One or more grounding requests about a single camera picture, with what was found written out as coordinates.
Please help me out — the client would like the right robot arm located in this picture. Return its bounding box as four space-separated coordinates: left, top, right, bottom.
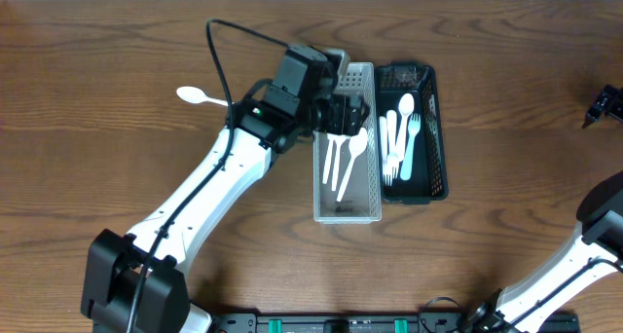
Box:
460 172 622 332

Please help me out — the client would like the white fork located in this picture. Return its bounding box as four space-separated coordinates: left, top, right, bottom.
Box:
379 116 392 186
400 113 421 181

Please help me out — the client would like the black plastic basket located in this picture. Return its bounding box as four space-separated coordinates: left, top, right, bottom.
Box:
374 61 449 204

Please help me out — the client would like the right black cable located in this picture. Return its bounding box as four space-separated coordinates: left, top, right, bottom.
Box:
418 257 623 333

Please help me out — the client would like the white spoon group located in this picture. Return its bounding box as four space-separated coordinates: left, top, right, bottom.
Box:
396 92 415 162

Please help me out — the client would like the white fork tines down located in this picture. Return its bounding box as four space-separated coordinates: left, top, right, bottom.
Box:
386 110 399 185

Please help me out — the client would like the clear plastic basket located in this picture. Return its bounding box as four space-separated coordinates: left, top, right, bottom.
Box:
312 62 382 224

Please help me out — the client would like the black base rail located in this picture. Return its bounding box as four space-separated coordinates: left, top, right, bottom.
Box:
208 313 581 333

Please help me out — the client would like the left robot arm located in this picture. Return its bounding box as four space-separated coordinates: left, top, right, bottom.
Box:
81 45 370 333

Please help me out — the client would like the black cable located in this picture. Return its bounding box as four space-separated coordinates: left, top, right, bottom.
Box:
125 18 291 333
418 257 623 333

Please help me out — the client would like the left black cable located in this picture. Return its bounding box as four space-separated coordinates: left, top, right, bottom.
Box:
125 18 291 333

